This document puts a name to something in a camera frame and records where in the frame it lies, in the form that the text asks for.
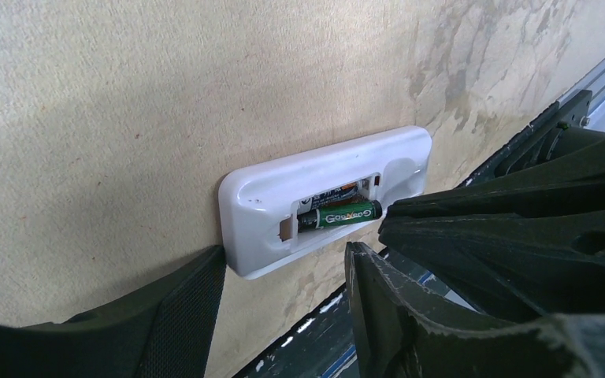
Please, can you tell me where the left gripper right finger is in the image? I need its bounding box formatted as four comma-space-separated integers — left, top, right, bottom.
345, 242, 605, 377

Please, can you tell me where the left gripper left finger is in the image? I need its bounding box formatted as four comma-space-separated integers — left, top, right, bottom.
0, 246, 226, 377

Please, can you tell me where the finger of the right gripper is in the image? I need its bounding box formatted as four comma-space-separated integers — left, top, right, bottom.
380, 210, 605, 322
387, 140, 605, 218

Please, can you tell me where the green black AAA battery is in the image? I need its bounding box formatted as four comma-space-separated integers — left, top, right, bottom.
297, 200, 383, 232

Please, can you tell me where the white remote control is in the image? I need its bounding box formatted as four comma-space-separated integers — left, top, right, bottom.
218, 126, 432, 280

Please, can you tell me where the silver black AAA battery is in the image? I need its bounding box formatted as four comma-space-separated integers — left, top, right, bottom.
299, 181, 365, 209

